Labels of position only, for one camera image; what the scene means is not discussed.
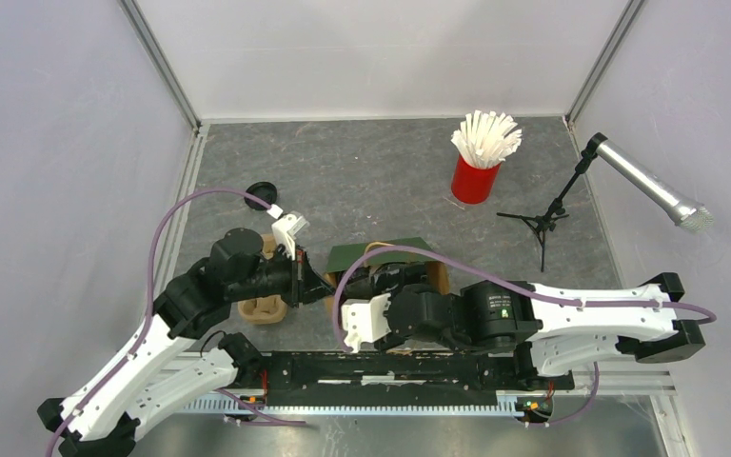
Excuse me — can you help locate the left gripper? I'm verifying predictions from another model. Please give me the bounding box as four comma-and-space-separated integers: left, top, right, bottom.
230, 242, 338, 307

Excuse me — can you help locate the green paper bag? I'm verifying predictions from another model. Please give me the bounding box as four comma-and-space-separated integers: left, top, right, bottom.
325, 236, 451, 301

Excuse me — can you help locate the brown cardboard cup carrier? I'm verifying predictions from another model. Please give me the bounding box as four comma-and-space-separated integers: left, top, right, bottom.
237, 234, 287, 326

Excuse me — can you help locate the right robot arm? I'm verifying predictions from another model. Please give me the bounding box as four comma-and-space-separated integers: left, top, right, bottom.
364, 276, 706, 388

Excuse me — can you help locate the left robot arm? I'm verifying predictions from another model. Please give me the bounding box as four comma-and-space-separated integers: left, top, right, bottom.
37, 228, 333, 456

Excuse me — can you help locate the red cup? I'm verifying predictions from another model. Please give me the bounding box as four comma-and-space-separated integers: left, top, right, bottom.
450, 156, 502, 205

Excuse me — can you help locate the white wrapped straws bundle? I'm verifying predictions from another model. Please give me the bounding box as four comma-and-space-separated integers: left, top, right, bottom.
450, 109, 523, 169

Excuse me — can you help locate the silver microphone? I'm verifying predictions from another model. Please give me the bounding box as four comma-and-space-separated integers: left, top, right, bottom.
587, 132, 715, 233

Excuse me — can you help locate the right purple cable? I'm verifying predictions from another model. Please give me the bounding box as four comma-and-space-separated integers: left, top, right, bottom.
331, 244, 719, 428

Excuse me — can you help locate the purple cable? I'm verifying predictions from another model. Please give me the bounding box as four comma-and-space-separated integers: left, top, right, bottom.
331, 244, 719, 428
44, 187, 310, 457

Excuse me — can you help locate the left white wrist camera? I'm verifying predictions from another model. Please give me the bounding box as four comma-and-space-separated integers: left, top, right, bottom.
266, 205, 308, 260

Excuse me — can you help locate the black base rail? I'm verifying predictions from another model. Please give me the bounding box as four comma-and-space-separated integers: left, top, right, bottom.
228, 350, 575, 407

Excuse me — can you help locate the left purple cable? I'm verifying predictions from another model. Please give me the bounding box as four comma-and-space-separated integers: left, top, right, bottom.
44, 187, 310, 457

